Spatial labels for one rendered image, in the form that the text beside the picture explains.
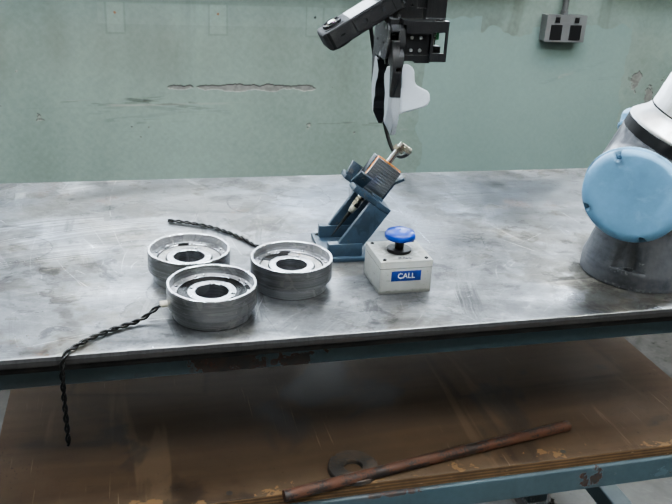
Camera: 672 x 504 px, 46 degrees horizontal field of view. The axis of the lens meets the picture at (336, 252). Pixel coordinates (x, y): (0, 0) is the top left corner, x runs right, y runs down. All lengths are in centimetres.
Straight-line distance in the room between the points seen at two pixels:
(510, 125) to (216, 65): 106
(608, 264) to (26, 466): 83
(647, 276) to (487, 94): 178
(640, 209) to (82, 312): 65
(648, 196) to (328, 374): 61
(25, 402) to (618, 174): 89
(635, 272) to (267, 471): 56
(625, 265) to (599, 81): 193
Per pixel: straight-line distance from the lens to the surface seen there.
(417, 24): 105
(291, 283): 96
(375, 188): 110
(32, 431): 122
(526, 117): 291
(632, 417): 133
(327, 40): 104
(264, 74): 258
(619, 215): 96
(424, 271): 101
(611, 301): 108
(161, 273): 100
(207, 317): 89
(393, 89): 104
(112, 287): 102
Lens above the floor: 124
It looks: 23 degrees down
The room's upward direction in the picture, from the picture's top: 3 degrees clockwise
